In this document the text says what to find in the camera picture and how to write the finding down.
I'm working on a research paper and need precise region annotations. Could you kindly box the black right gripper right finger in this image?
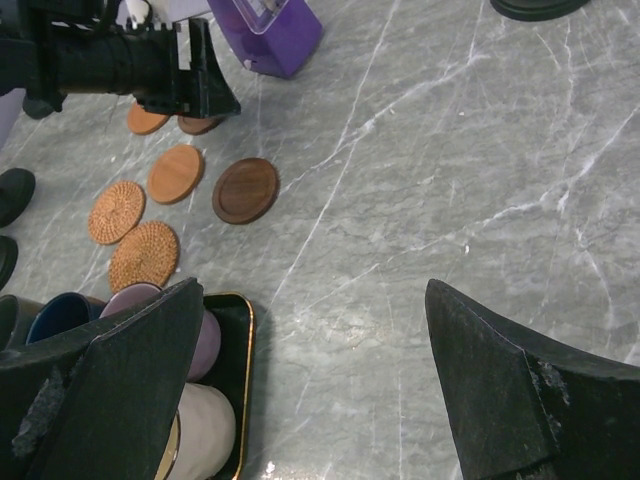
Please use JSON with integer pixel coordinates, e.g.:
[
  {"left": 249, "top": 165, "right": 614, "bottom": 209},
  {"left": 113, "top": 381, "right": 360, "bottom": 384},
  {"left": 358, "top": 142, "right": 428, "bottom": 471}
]
[{"left": 425, "top": 279, "right": 639, "bottom": 479}]

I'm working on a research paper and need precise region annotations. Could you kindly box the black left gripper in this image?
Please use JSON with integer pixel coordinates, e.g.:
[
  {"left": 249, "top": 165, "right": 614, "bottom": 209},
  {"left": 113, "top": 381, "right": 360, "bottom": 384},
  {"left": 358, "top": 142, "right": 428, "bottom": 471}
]
[{"left": 1, "top": 1, "right": 241, "bottom": 118}]

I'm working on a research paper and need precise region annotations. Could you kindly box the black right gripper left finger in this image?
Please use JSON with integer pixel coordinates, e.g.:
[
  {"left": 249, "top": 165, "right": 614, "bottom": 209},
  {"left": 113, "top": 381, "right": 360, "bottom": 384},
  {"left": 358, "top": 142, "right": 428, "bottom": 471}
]
[{"left": 1, "top": 278, "right": 204, "bottom": 479}]

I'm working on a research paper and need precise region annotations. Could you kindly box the dark walnut coaster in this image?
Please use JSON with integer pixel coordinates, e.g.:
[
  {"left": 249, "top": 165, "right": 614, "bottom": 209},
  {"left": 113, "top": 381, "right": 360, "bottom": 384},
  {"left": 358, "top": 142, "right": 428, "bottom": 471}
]
[
  {"left": 212, "top": 157, "right": 279, "bottom": 225},
  {"left": 177, "top": 116, "right": 224, "bottom": 136}
]

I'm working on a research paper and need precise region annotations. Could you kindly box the dark green cup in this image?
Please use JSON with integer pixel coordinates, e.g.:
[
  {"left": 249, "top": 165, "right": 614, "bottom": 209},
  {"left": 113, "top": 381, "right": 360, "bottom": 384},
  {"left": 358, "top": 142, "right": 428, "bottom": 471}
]
[{"left": 0, "top": 295, "right": 29, "bottom": 350}]

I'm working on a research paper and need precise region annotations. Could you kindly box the woven rattan coaster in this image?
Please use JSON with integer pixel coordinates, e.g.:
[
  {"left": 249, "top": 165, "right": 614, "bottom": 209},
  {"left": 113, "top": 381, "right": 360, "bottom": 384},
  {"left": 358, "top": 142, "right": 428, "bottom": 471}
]
[
  {"left": 108, "top": 221, "right": 180, "bottom": 293},
  {"left": 88, "top": 181, "right": 146, "bottom": 245}
]

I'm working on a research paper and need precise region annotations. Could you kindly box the woven rattan coaster front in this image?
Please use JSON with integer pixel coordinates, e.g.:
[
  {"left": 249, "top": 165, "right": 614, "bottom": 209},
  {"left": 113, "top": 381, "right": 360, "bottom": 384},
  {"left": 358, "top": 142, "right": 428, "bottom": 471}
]
[{"left": 108, "top": 221, "right": 180, "bottom": 293}]

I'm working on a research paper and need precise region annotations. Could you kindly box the dark blue cup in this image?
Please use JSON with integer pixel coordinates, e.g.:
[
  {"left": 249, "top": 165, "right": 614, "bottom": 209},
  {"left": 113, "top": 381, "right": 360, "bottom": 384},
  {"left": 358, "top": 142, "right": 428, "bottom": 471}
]
[{"left": 25, "top": 292, "right": 106, "bottom": 345}]

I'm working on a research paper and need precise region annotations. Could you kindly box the cream cup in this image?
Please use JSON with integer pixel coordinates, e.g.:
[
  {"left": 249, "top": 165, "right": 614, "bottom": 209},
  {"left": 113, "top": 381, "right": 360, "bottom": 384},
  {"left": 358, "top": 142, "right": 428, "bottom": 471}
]
[{"left": 155, "top": 383, "right": 236, "bottom": 479}]

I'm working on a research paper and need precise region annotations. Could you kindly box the lilac cup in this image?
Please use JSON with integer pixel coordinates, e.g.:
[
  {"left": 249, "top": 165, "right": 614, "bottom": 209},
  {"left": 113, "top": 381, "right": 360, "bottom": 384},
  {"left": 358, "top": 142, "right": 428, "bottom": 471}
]
[{"left": 100, "top": 282, "right": 222, "bottom": 383}]

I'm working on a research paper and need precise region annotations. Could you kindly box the purple metronome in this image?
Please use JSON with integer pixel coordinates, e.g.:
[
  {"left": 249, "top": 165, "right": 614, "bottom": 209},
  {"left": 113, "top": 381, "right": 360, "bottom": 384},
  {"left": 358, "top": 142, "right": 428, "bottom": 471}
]
[{"left": 208, "top": 0, "right": 323, "bottom": 79}]

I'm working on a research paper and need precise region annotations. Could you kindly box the black tray gold rim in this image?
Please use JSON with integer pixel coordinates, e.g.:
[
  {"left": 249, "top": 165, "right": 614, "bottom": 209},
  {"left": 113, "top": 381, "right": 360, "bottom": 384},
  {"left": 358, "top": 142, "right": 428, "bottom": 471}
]
[{"left": 192, "top": 292, "right": 255, "bottom": 479}]

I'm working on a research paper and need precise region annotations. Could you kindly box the empty black microphone stand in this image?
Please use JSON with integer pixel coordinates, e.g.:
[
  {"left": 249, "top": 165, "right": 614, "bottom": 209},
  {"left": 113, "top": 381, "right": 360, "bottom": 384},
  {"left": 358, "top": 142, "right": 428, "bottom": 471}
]
[{"left": 0, "top": 235, "right": 19, "bottom": 290}]

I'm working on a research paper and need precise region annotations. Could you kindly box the black purple-microphone stand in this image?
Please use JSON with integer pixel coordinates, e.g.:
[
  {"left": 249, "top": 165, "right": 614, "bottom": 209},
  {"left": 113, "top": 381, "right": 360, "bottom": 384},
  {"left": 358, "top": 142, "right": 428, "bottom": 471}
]
[{"left": 490, "top": 0, "right": 589, "bottom": 22}]

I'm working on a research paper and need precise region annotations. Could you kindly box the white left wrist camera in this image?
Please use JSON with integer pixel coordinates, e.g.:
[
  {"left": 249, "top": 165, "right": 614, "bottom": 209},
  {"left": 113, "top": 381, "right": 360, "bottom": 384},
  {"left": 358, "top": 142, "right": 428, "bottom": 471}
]
[{"left": 116, "top": 0, "right": 210, "bottom": 26}]

